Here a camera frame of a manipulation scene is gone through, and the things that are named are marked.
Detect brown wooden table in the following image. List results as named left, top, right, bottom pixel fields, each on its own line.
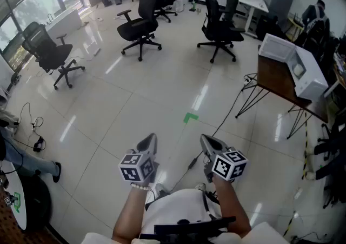
left=235, top=55, right=330, bottom=140

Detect black bags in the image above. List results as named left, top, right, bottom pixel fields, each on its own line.
left=255, top=14, right=279, bottom=41

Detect black floor cable with adapter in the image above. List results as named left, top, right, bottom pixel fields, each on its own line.
left=12, top=102, right=47, bottom=154

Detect person's left forearm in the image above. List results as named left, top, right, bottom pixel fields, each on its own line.
left=111, top=184, right=152, bottom=241

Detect white microwave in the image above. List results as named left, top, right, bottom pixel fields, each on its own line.
left=258, top=33, right=330, bottom=102

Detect yellow round side table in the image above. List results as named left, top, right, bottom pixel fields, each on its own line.
left=285, top=16, right=305, bottom=41

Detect white bead bracelet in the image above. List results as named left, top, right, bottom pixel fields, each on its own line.
left=130, top=182, right=152, bottom=192

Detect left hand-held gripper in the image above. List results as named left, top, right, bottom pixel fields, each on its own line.
left=118, top=133, right=158, bottom=188

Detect yellow black striped floor tape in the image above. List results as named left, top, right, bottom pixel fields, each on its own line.
left=282, top=212, right=296, bottom=238

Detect white standing desk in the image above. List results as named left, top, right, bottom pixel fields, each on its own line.
left=237, top=0, right=270, bottom=39

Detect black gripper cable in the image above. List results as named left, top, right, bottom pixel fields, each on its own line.
left=202, top=190, right=220, bottom=221

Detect black office chair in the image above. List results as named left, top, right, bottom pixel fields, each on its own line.
left=152, top=0, right=179, bottom=24
left=116, top=0, right=163, bottom=62
left=21, top=21, right=86, bottom=91
left=313, top=118, right=346, bottom=210
left=196, top=0, right=246, bottom=64

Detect person's right forearm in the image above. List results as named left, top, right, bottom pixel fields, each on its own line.
left=211, top=176, right=252, bottom=239

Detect round white table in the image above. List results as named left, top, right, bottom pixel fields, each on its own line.
left=0, top=160, right=28, bottom=232

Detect black chest mount bar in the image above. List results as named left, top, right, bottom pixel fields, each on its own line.
left=138, top=216, right=236, bottom=241

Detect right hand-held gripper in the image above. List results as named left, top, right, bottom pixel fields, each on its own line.
left=200, top=134, right=249, bottom=183

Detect white sink counter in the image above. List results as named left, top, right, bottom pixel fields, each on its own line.
left=44, top=8, right=83, bottom=41

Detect brown textured floor mat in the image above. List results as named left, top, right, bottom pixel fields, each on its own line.
left=0, top=183, right=64, bottom=244

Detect person's white shirt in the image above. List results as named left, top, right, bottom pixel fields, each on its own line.
left=81, top=188, right=290, bottom=244

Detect large glass window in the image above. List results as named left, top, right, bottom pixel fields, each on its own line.
left=0, top=0, right=85, bottom=72

